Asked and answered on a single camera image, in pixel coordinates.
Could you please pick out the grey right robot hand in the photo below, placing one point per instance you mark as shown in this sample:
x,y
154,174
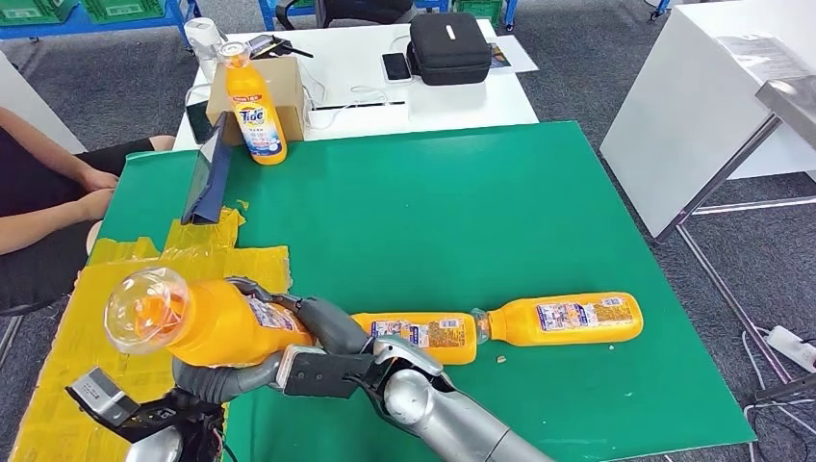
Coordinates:
x,y
331,325

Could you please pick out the person's left hand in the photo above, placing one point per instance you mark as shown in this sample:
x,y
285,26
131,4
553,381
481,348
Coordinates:
x,y
99,180

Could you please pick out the person's right hand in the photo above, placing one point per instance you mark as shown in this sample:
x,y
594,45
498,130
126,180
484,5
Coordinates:
x,y
95,205

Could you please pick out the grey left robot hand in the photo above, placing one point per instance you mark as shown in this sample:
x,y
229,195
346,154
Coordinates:
x,y
223,382

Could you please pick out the orange detergent bottle clear cap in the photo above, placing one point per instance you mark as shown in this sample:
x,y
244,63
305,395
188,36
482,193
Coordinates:
x,y
510,325
217,325
258,121
433,338

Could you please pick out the person's right forearm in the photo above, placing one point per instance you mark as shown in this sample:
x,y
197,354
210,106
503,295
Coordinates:
x,y
38,233

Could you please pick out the person's left forearm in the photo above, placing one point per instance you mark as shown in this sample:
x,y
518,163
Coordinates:
x,y
38,143

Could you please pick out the person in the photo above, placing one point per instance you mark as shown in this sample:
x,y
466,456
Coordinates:
x,y
32,185

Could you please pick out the small white panel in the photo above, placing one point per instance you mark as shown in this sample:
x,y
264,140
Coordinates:
x,y
28,95

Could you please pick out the black phone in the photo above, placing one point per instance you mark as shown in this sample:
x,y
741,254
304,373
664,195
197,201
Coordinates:
x,y
197,122

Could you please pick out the tablet in blue case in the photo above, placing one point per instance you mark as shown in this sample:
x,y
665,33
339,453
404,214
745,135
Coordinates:
x,y
213,178

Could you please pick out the green table mat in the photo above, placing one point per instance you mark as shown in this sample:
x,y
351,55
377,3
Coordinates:
x,y
414,223

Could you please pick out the small yellow tape scrap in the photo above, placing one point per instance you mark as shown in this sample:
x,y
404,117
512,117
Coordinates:
x,y
243,205

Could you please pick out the yellow taped cardboard patch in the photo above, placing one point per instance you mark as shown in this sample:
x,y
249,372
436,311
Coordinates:
x,y
64,357

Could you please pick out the metal stool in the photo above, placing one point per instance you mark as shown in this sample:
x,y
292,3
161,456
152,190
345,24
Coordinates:
x,y
9,341

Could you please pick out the green plastic crate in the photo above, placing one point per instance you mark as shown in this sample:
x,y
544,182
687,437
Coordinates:
x,y
479,7
35,11
124,9

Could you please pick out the brown cardboard box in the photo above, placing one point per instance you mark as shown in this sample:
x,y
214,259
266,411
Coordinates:
x,y
290,95

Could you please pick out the black handheld device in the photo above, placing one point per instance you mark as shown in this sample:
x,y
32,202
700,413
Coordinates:
x,y
274,46

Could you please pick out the white table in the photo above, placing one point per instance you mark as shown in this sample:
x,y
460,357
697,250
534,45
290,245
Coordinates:
x,y
472,102

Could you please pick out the smartphone with dark screen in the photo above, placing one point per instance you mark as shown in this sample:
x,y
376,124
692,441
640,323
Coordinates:
x,y
396,67

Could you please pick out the black zip carrying case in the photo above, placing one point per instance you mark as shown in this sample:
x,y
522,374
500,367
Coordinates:
x,y
448,50

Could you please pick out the black office chair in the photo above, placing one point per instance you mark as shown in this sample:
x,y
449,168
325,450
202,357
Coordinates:
x,y
357,9

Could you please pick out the printed paper sheet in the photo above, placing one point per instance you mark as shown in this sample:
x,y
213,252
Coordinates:
x,y
517,57

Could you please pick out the large white board panel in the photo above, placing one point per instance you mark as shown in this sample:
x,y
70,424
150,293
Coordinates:
x,y
691,108

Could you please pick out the white floor power strip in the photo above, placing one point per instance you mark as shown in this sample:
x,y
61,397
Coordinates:
x,y
790,347

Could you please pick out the grey paper sheet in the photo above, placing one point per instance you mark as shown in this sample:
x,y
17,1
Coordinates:
x,y
762,57

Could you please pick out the stainless steel table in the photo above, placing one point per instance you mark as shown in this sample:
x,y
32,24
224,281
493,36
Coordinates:
x,y
793,102

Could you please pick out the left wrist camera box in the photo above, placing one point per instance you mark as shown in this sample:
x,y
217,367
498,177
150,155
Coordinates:
x,y
102,398

